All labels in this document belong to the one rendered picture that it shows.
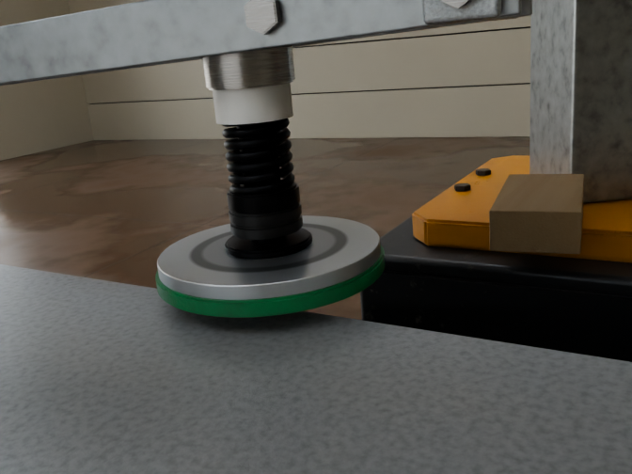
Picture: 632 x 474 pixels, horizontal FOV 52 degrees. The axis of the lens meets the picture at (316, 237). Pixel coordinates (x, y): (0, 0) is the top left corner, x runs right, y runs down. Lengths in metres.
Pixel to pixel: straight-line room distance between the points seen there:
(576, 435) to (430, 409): 0.09
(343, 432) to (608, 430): 0.16
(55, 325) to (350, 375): 0.30
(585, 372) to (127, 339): 0.37
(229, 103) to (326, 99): 6.69
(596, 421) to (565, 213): 0.38
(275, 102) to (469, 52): 6.08
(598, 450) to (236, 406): 0.22
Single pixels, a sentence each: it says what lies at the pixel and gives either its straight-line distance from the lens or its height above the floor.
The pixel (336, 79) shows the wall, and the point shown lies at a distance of 7.18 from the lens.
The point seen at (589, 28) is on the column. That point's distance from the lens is 0.97.
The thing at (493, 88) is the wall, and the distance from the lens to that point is 6.59.
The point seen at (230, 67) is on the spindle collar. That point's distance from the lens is 0.56.
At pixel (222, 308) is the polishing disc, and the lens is 0.54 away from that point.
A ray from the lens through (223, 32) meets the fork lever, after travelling 0.54.
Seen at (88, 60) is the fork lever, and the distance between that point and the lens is 0.62.
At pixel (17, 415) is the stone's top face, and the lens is 0.51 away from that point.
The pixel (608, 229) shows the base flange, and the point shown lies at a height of 0.78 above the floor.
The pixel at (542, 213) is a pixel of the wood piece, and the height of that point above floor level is 0.83.
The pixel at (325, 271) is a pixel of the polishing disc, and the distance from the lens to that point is 0.54.
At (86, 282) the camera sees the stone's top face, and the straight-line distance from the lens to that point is 0.76.
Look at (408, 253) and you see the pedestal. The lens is 0.92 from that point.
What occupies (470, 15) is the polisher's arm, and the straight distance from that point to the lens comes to 0.46.
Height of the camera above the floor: 1.03
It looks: 17 degrees down
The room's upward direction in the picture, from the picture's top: 5 degrees counter-clockwise
